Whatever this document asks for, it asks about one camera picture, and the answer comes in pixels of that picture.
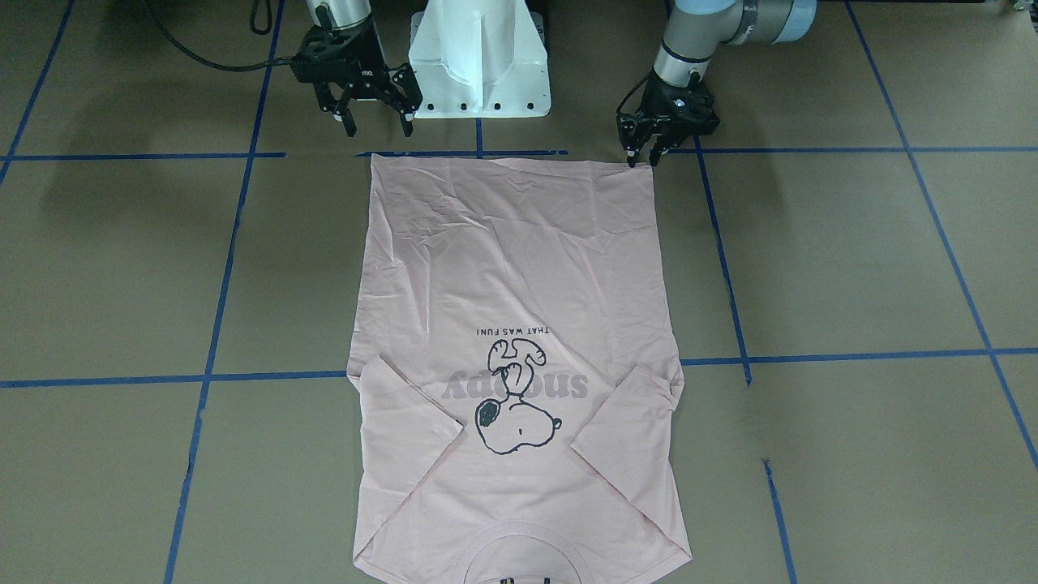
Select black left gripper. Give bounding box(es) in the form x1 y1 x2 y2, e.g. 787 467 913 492
616 71 704 169

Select pink Snoopy t-shirt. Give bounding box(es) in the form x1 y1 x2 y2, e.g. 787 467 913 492
347 156 693 583

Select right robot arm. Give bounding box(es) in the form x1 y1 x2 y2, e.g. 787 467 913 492
290 1 422 137

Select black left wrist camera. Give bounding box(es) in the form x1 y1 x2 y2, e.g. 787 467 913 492
661 81 720 140

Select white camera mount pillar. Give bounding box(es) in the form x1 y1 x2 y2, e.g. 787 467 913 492
408 1 552 119

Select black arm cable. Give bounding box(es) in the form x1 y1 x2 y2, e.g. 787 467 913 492
142 0 309 74

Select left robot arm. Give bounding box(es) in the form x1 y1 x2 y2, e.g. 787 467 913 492
616 1 818 167

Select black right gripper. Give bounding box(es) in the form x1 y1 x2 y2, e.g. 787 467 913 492
312 18 424 137

